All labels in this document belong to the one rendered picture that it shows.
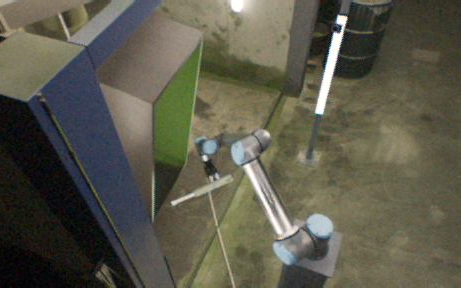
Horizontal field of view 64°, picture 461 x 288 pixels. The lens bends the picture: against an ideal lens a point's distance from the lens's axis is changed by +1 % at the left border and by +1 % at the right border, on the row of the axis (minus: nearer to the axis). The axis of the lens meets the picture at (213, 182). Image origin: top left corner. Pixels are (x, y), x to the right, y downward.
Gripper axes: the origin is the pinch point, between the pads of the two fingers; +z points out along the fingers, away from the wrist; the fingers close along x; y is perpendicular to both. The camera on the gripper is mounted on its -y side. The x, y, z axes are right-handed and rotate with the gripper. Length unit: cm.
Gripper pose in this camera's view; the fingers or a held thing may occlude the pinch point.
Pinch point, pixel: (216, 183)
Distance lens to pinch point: 272.1
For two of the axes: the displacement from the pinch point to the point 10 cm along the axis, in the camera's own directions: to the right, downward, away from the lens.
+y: -2.9, -2.4, 9.3
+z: 3.3, 8.9, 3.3
